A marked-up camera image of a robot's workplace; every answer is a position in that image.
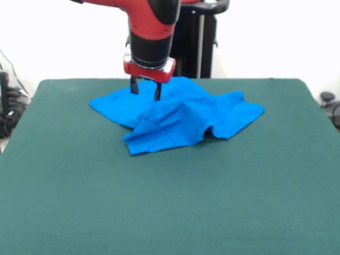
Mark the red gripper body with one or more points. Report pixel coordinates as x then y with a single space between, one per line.
148 74

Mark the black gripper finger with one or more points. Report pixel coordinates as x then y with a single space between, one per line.
134 85
157 91

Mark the blue laundry garment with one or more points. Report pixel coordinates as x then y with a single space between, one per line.
186 119

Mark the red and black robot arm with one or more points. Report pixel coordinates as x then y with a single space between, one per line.
151 26

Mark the dark green table cloth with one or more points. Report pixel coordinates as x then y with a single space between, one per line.
79 186

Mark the black equipment pile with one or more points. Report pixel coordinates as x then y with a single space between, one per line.
5 106

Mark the grey chair base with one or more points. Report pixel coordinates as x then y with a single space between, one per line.
327 97

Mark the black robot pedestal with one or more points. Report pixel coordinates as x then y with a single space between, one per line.
196 47

